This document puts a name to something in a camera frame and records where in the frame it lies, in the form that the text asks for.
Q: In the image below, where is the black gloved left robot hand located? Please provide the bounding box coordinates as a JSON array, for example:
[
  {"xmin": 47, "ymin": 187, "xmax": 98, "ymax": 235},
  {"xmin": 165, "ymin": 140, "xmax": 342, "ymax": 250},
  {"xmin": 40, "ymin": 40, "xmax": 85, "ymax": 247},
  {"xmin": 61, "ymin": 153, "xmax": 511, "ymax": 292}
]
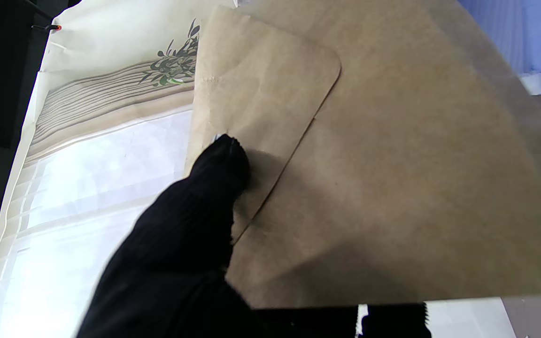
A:
[{"xmin": 76, "ymin": 134, "xmax": 433, "ymax": 338}]

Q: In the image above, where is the brown paper envelope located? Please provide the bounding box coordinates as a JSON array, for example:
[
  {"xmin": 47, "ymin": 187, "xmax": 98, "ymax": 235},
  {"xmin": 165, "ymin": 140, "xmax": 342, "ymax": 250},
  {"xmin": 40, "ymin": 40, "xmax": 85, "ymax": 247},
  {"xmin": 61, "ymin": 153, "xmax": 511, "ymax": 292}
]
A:
[{"xmin": 185, "ymin": 0, "xmax": 541, "ymax": 310}]

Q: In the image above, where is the white sheer curtain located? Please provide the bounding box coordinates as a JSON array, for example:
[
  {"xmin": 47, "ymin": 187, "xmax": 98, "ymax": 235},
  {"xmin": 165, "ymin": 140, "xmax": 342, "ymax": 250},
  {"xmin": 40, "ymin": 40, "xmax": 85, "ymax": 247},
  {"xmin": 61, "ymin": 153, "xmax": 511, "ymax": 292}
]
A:
[{"xmin": 0, "ymin": 106, "xmax": 193, "ymax": 338}]

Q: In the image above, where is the beige pleated curtain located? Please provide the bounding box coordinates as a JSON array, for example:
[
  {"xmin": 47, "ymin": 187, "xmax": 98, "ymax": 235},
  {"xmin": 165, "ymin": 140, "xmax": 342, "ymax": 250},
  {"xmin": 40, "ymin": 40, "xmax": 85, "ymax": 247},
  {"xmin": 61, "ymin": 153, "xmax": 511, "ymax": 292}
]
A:
[{"xmin": 24, "ymin": 61, "xmax": 196, "ymax": 165}]

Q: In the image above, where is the green leafy tall plant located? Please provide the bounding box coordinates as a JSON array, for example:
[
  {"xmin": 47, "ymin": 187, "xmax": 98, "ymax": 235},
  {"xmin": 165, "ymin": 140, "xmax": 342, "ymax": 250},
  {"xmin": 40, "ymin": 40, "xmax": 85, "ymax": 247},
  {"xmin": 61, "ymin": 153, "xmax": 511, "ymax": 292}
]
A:
[{"xmin": 139, "ymin": 19, "xmax": 201, "ymax": 87}]

